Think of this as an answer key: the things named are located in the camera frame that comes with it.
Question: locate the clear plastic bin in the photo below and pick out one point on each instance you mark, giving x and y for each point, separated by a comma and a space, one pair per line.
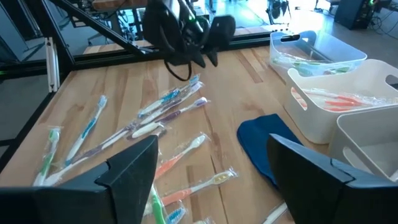
342, 51

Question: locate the wooden workbench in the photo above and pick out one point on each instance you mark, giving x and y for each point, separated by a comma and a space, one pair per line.
118, 3

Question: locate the blue toothbrush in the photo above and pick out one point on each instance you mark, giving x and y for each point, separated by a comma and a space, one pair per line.
175, 215
168, 96
88, 127

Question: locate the blue cloth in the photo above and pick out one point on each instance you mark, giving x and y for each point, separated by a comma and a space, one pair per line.
264, 140

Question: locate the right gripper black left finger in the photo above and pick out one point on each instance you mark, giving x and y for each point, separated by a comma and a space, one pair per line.
77, 205

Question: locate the black computer tower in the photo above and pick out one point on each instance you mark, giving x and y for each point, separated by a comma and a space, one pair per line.
354, 14

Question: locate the white plastic strip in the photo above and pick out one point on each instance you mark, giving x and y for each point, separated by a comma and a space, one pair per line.
51, 65

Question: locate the white plastic bin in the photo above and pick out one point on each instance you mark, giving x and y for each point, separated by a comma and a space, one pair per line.
311, 124

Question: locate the grey plastic bin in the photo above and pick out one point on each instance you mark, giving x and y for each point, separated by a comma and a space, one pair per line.
357, 130

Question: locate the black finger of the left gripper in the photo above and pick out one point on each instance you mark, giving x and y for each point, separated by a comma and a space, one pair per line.
213, 57
199, 60

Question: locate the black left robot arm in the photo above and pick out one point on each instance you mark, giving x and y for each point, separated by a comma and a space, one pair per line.
155, 25

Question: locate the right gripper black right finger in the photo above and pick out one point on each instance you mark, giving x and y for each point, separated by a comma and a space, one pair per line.
326, 202

